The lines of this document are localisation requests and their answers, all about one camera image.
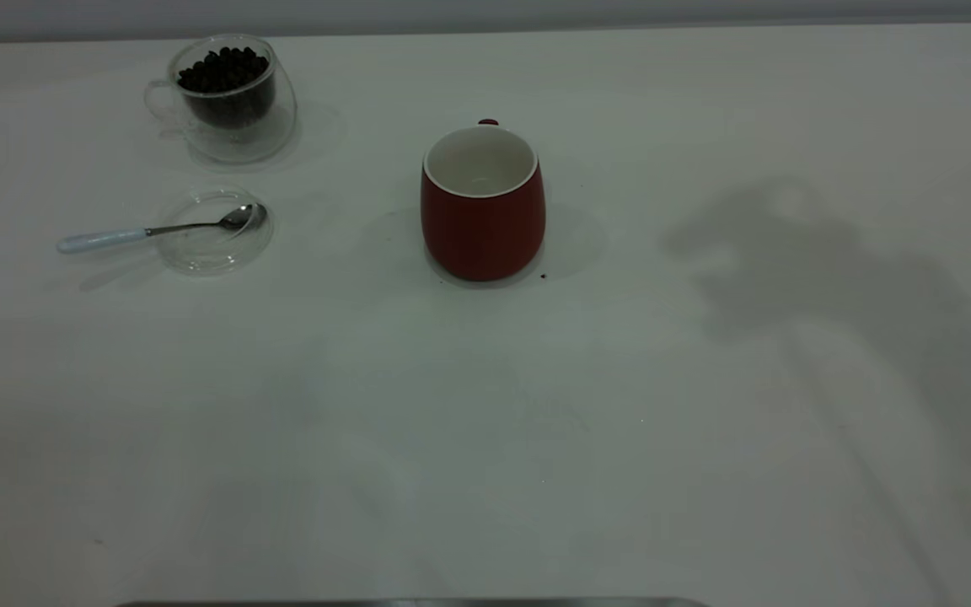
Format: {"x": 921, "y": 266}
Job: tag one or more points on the red ceramic mug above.
{"x": 482, "y": 232}

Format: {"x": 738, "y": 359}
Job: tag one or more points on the coffee beans in glass cup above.
{"x": 224, "y": 76}

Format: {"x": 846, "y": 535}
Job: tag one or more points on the clear double-wall glass cup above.
{"x": 241, "y": 143}

